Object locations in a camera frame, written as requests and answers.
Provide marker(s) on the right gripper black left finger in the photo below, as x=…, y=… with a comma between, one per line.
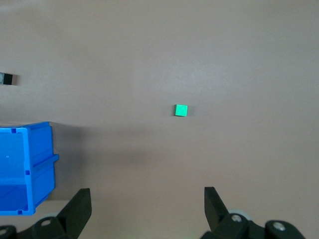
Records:
x=74, y=214

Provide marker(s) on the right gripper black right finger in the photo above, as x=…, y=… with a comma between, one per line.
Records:
x=216, y=216

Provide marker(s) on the green cube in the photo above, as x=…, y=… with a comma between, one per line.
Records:
x=181, y=110

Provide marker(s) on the black cube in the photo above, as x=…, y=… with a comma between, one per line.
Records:
x=8, y=79

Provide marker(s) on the blue plastic bin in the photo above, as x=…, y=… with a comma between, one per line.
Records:
x=15, y=159

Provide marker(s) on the brown table mat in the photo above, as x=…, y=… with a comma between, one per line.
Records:
x=174, y=49

